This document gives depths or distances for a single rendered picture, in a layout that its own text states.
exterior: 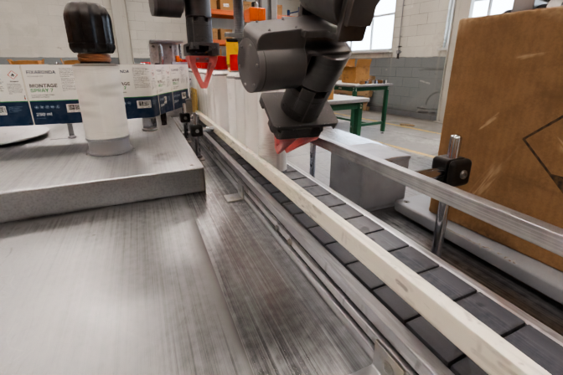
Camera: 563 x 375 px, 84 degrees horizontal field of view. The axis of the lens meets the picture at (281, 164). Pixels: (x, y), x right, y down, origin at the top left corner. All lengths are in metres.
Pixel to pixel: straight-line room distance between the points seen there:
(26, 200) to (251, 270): 0.39
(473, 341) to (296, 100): 0.30
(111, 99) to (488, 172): 0.67
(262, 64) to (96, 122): 0.48
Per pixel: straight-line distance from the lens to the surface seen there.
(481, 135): 0.46
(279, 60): 0.34
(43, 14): 8.38
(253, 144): 0.61
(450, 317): 0.24
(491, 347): 0.23
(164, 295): 0.38
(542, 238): 0.27
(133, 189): 0.61
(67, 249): 0.51
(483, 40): 0.47
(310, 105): 0.41
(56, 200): 0.62
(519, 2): 1.04
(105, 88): 0.73
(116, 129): 0.75
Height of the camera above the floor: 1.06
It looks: 18 degrees down
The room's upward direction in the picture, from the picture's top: straight up
